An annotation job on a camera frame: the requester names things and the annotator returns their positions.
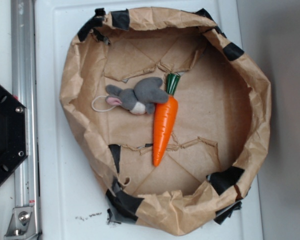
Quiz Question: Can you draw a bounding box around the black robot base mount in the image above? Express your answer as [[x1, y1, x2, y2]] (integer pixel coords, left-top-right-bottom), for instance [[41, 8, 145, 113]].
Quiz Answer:
[[0, 85, 28, 186]]

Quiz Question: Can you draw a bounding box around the aluminum extrusion rail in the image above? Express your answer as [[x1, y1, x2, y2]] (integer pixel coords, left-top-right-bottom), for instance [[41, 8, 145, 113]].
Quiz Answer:
[[10, 0, 42, 240]]

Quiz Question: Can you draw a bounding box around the gray plush bunny toy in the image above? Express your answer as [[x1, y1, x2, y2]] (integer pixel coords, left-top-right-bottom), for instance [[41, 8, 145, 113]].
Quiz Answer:
[[105, 77, 169, 115]]

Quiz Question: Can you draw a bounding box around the metal corner bracket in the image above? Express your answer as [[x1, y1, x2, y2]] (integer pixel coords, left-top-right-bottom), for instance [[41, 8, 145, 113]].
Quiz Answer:
[[4, 206, 38, 240]]

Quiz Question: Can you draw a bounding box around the brown paper bag bin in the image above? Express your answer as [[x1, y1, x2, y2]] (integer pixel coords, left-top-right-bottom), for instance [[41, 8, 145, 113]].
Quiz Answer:
[[59, 7, 271, 236]]

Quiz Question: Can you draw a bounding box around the orange plastic toy carrot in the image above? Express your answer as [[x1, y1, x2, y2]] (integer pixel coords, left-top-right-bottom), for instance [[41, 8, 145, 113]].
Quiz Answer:
[[152, 73, 181, 167]]

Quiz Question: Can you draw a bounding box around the white plastic tray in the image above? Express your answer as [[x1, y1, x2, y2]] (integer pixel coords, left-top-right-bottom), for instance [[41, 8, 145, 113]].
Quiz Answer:
[[34, 0, 265, 240]]

